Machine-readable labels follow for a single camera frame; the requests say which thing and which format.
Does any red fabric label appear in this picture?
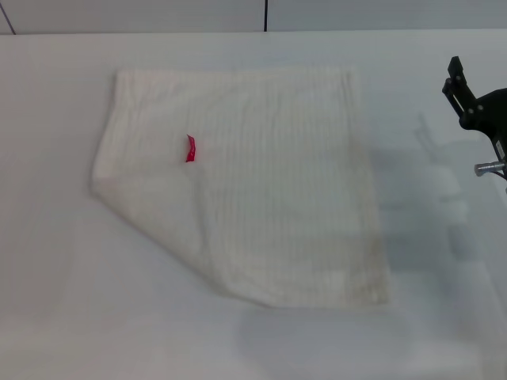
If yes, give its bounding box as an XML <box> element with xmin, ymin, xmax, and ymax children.
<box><xmin>185</xmin><ymin>133</ymin><xmax>198</xmax><ymax>164</ymax></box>

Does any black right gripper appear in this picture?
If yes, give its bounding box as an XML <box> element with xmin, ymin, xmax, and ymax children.
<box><xmin>441</xmin><ymin>55</ymin><xmax>507</xmax><ymax>160</ymax></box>

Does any white ribbed towel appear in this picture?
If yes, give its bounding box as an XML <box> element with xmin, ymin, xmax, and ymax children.
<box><xmin>87</xmin><ymin>65</ymin><xmax>394</xmax><ymax>310</ymax></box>

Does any silver cable connector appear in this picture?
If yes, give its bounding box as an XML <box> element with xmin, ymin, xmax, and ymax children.
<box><xmin>472</xmin><ymin>160</ymin><xmax>507</xmax><ymax>183</ymax></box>

